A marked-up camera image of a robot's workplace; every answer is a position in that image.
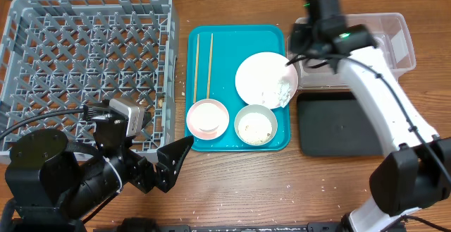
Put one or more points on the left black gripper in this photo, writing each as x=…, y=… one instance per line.
x=144, y=178

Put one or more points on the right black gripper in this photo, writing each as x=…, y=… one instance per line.
x=297, y=37

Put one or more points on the grey bowl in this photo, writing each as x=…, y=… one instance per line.
x=255, y=125

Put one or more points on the white cup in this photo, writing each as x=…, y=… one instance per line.
x=206, y=117

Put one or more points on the white tissue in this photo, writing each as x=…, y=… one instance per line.
x=283, y=93

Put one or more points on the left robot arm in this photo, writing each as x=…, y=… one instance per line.
x=59, y=184

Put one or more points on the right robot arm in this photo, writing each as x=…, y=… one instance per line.
x=415, y=173

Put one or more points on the grey dishwasher rack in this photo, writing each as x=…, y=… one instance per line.
x=58, y=55

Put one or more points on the clear plastic bin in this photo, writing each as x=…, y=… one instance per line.
x=392, y=35

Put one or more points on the large white plate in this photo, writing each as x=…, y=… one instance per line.
x=256, y=79

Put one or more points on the black plastic tray bin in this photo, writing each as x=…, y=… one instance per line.
x=333, y=124

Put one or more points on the left wooden chopstick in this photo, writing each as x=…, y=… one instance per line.
x=196, y=71

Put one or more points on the wooden chopstick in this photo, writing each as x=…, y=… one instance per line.
x=209, y=69
x=196, y=71

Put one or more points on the right wooden chopstick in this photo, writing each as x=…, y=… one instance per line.
x=209, y=69

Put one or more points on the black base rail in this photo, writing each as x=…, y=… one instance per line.
x=311, y=227

